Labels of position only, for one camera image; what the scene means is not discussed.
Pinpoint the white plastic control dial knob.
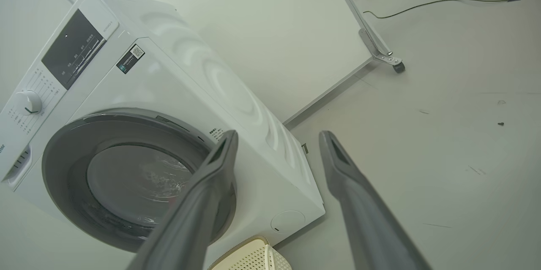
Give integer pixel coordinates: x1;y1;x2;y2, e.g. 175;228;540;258
13;90;43;115

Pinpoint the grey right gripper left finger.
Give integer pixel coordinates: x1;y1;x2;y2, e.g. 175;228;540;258
126;130;239;270

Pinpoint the white partition panel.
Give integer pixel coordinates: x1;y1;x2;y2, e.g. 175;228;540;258
74;0;374;125

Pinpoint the white front-load washing machine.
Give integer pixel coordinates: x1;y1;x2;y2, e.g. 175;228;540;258
0;0;326;270

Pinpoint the round grey washing machine door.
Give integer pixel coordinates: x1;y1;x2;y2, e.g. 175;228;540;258
41;108;237;254

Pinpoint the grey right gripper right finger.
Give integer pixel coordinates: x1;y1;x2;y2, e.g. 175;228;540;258
319;131;432;270

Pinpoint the beige perforated laundry basket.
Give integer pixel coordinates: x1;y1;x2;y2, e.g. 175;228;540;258
207;236;293;270

